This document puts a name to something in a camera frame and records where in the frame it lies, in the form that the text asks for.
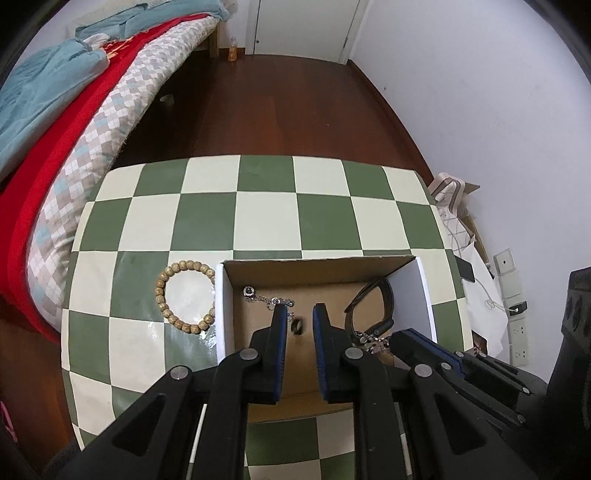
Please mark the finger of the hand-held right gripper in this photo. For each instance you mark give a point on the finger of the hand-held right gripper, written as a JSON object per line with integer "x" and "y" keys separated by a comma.
{"x": 498, "y": 369}
{"x": 485, "y": 397}

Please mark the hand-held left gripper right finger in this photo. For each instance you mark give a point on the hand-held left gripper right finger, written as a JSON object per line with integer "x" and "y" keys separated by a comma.
{"x": 322, "y": 355}

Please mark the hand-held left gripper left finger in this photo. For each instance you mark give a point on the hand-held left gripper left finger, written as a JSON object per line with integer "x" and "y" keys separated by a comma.
{"x": 279, "y": 350}

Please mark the cardboard box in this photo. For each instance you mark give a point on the cardboard box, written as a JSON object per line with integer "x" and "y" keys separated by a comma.
{"x": 258, "y": 332}

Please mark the black smart band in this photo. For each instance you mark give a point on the black smart band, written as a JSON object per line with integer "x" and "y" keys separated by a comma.
{"x": 387, "y": 295}

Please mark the white paper bag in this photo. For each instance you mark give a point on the white paper bag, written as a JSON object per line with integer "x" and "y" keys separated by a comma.
{"x": 480, "y": 318}

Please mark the black charger plug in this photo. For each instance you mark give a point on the black charger plug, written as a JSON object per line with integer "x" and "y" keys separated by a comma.
{"x": 517, "y": 308}

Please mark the black smartphone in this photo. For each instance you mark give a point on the black smartphone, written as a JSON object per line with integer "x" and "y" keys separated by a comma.
{"x": 465, "y": 269}

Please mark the green white checkered tablecloth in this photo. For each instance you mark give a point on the green white checkered tablecloth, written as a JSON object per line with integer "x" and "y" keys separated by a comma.
{"x": 263, "y": 217}

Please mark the printed white tote bag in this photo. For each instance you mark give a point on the printed white tote bag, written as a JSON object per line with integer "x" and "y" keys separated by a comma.
{"x": 445, "y": 194}

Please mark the grey white checkered bed sheet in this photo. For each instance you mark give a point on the grey white checkered bed sheet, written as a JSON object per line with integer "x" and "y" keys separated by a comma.
{"x": 115, "y": 115}

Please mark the bed with checkered cover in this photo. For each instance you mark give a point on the bed with checkered cover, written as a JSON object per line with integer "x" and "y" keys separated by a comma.
{"x": 51, "y": 161}

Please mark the small orange bottle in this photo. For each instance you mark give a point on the small orange bottle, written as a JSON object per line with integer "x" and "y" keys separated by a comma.
{"x": 233, "y": 50}

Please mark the white door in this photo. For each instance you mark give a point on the white door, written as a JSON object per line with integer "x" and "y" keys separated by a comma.
{"x": 304, "y": 27}

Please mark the light blue quilt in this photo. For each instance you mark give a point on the light blue quilt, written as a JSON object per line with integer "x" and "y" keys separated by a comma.
{"x": 37, "y": 92}

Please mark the white wall socket panel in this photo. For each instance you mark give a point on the white wall socket panel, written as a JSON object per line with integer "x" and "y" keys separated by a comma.
{"x": 511, "y": 286}
{"x": 518, "y": 331}
{"x": 504, "y": 262}
{"x": 522, "y": 355}

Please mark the beige bed frame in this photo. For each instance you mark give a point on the beige bed frame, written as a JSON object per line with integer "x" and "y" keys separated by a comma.
{"x": 214, "y": 44}

